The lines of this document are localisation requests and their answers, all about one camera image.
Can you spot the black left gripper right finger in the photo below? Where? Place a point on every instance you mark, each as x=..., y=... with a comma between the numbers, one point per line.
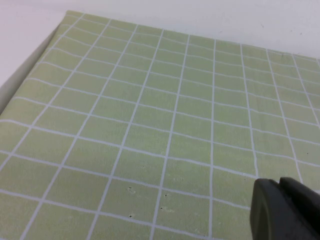
x=307, y=210

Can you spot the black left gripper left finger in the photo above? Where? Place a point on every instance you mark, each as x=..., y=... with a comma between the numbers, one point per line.
x=270, y=215

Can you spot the green white-grid tablecloth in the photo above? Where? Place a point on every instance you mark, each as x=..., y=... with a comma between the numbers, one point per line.
x=140, y=120

